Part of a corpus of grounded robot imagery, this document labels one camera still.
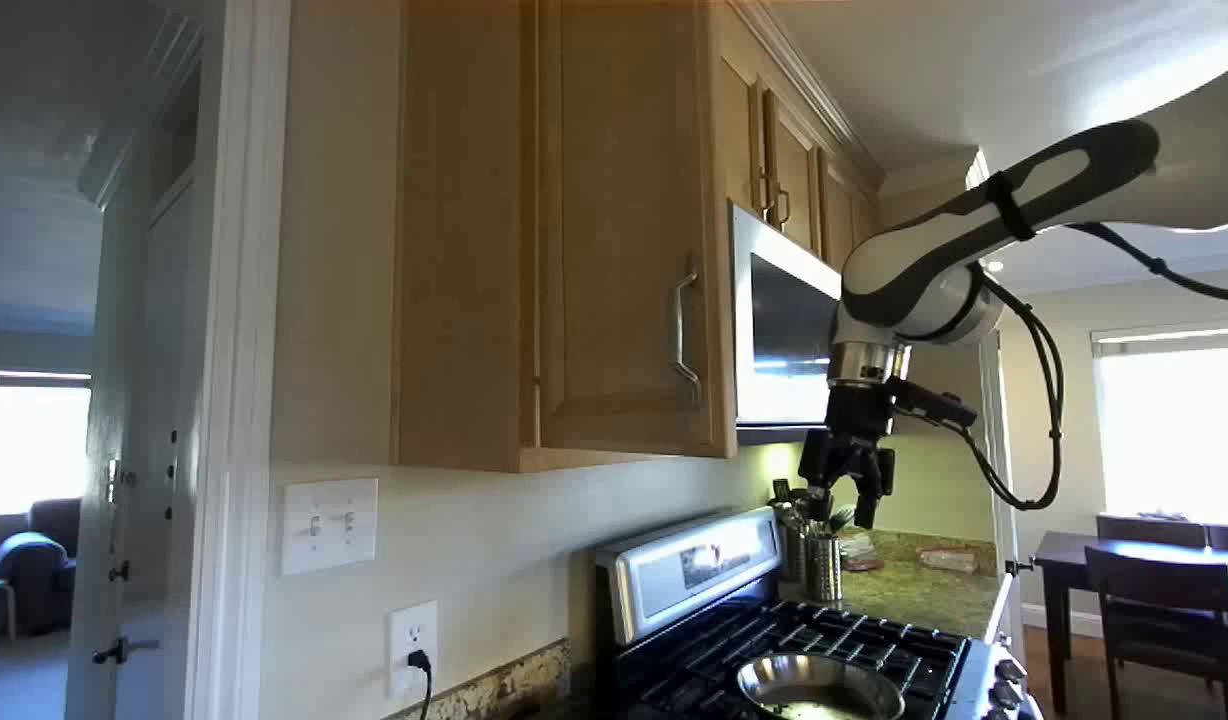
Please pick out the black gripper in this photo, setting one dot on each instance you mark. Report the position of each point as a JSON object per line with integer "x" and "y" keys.
{"x": 860, "y": 414}

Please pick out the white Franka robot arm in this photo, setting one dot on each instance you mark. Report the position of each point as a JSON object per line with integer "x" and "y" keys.
{"x": 932, "y": 262}

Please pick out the small wooden cabinet door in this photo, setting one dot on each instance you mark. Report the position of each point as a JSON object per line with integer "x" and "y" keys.
{"x": 738, "y": 140}
{"x": 795, "y": 182}

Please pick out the wooden cabinet body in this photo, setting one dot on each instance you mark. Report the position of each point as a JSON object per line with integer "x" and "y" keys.
{"x": 413, "y": 241}

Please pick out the white interior door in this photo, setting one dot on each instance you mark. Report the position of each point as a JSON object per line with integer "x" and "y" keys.
{"x": 139, "y": 440}

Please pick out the dark utensil canister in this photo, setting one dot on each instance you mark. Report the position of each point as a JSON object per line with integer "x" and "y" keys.
{"x": 784, "y": 535}

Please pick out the beige cloth on counter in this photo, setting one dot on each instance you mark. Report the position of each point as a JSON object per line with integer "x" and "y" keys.
{"x": 948, "y": 559}

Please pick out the granite countertop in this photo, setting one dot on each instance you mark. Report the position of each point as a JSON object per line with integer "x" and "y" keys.
{"x": 926, "y": 595}

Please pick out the stainless steel LG microwave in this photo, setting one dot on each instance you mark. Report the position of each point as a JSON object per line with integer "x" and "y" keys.
{"x": 784, "y": 327}

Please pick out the stainless steel gas stove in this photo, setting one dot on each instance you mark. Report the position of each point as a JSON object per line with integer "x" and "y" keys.
{"x": 716, "y": 627}

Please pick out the steel frying pan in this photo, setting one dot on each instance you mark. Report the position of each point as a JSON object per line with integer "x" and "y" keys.
{"x": 816, "y": 685}

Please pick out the dark wooden dining table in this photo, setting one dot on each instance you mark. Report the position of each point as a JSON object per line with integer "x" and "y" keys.
{"x": 1067, "y": 552}

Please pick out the dark wooden dining chair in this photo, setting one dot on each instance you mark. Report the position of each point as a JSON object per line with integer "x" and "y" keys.
{"x": 1146, "y": 531}
{"x": 1157, "y": 613}

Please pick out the bright dining room window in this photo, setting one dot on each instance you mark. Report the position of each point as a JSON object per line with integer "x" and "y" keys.
{"x": 1176, "y": 427}

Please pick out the blue armchair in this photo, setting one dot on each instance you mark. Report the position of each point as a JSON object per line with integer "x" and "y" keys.
{"x": 33, "y": 575}

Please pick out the bright living room window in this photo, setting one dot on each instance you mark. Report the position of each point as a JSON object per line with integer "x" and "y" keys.
{"x": 25, "y": 446}

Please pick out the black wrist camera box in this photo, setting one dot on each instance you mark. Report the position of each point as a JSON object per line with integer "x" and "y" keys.
{"x": 932, "y": 405}

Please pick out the white wall outlet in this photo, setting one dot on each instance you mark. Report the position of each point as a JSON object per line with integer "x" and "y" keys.
{"x": 413, "y": 632}

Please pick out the white light switch plate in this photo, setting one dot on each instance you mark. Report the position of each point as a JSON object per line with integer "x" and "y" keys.
{"x": 330, "y": 524}

